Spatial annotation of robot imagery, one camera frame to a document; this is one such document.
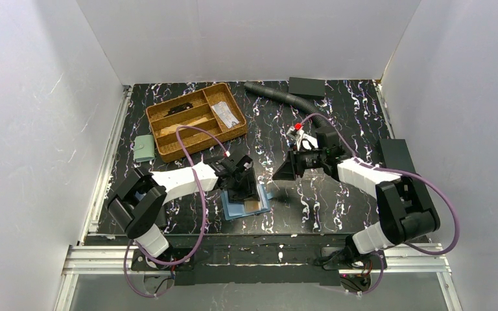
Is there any gold VIP credit card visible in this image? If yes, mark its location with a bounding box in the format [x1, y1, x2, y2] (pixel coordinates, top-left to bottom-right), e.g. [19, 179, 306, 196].
[244, 200, 262, 214]

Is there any light blue card holder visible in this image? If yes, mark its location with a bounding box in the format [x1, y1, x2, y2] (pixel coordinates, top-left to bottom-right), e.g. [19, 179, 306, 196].
[220, 184, 274, 220]

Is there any silver VIP credit card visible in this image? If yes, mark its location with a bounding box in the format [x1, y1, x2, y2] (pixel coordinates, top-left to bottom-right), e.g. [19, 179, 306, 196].
[218, 113, 239, 129]

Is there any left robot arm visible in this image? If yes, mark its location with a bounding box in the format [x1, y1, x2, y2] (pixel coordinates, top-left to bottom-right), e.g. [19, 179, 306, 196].
[105, 155, 266, 258]

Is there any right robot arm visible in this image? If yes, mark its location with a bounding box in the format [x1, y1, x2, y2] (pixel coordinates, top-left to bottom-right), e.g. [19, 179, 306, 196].
[272, 124, 440, 260]

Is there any white card in tray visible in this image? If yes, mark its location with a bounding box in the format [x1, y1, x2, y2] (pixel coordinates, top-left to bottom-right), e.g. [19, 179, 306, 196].
[211, 101, 231, 116]

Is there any woven wicker organizer tray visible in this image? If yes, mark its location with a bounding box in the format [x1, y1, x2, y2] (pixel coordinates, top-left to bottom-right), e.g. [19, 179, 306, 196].
[145, 83, 248, 163]

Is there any black box right side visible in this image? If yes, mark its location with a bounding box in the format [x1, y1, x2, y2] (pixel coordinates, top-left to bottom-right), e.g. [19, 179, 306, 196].
[376, 139, 416, 173]

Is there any black flat box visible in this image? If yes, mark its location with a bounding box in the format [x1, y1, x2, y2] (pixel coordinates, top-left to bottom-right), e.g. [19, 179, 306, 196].
[289, 77, 326, 99]

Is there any wooden utensil in tray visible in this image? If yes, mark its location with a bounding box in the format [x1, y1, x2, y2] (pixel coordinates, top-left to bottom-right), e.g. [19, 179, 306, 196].
[158, 117, 208, 137]

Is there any black item in tray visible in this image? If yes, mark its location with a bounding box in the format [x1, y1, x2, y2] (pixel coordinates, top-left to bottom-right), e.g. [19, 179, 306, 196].
[165, 102, 194, 117]

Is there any green small wallet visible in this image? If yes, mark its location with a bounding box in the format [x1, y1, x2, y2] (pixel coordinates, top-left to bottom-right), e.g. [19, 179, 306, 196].
[133, 135, 156, 163]

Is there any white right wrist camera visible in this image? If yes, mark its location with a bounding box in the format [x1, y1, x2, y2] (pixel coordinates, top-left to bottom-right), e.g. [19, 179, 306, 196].
[287, 123, 318, 151]

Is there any black corrugated hose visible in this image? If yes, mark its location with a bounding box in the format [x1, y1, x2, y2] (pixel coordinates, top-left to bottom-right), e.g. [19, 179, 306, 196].
[244, 81, 333, 130]

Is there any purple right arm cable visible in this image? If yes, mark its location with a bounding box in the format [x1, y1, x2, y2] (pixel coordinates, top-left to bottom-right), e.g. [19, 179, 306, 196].
[298, 112, 462, 297]

